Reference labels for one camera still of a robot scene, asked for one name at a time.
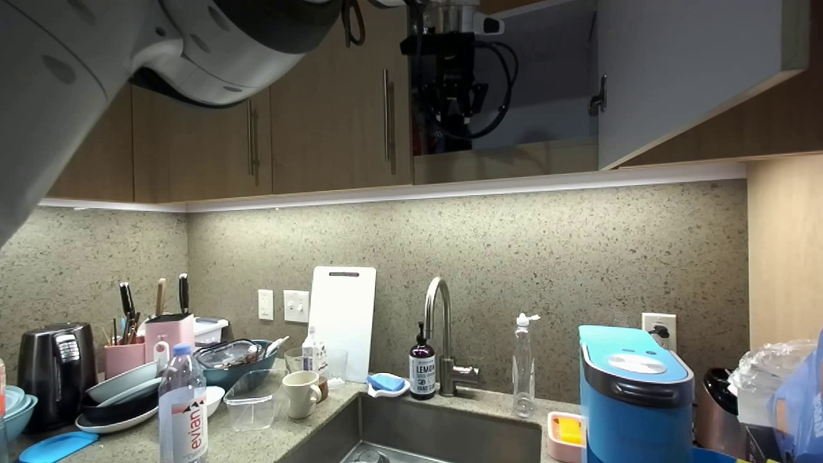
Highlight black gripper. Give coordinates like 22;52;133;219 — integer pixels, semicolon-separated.
407;31;479;157

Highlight wood cabinet door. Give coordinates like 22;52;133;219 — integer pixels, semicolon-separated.
267;16;417;195
47;85;135;205
128;79;272;205

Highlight dark cabinet door hinge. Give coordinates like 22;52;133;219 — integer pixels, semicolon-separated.
587;74;612;119

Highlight under-cabinet light strip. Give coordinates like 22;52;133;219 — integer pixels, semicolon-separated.
35;159;750;215

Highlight dark soap pump bottle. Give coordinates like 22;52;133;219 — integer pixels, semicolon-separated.
407;319;440;403

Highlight grey open cabinet door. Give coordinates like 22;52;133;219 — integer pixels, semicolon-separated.
594;0;813;173

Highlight clear spray bottle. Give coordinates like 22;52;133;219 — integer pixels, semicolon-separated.
508;310;542;421

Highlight small clear white-capped bottle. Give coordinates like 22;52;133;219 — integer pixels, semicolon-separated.
299;324;331;381

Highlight water bottle with blue cap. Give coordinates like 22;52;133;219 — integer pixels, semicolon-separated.
156;342;211;463

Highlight white cutting board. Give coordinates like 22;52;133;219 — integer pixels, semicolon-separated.
305;263;377;386

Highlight steel gooseneck faucet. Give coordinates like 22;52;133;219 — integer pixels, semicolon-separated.
420;272;483;398

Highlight white sponge dish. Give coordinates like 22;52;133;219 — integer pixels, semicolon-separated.
366;375;414;400

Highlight white outlet with plug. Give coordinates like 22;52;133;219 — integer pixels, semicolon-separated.
641;309;679;353

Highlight stainless steel sink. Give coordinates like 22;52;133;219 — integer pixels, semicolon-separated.
276;391;552;463

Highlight cream ceramic mug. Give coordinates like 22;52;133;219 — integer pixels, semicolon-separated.
279;367;331;421

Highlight white plastic box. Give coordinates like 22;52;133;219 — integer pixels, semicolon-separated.
193;314;233;348

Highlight teal dish bin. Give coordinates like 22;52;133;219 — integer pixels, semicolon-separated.
193;336;288;394

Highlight black food container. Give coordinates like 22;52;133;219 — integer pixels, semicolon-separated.
197;339;267;373

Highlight flat yellow sponge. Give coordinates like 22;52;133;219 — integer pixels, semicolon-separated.
556;414;588;447

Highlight blue coffee maker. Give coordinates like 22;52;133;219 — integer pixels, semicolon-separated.
575;321;697;463

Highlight pink knife block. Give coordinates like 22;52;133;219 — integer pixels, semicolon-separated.
142;310;197;367

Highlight pink sponge tray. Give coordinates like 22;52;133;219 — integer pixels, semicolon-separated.
542;409;588;463

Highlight clear food container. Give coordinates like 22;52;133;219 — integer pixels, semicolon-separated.
220;389;283;435

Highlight pink utensil cup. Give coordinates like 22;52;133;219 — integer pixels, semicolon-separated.
101;336;151;381

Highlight clear plastic bag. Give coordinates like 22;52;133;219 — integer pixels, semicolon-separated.
724;336;823;432

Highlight grey bowl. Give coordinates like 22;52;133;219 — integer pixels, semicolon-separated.
83;360;164;407

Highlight black plate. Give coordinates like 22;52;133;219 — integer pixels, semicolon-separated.
79;381;164;427

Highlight black toaster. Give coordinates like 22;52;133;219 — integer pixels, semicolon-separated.
16;319;101;432

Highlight blue printed bag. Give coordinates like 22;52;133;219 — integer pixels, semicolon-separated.
768;332;823;463

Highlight blue plastic lid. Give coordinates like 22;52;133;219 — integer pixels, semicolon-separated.
16;427;103;463

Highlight teal bowl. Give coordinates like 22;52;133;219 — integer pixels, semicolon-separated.
0;382;41;443

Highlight metal cabinet door handle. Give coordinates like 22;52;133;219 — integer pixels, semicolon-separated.
246;99;263;188
380;66;399;178

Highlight white light switch plate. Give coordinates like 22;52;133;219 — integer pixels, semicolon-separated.
279;288;313;327

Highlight white duplex wall outlet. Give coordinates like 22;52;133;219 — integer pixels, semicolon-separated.
254;285;277;324

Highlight black-handled knife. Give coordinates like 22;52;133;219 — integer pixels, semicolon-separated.
174;269;193;317
116;277;142;342

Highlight wood wall cabinet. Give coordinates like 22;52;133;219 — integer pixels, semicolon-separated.
620;45;823;170

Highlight brown-handled knife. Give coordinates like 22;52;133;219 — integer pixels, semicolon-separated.
151;276;170;321

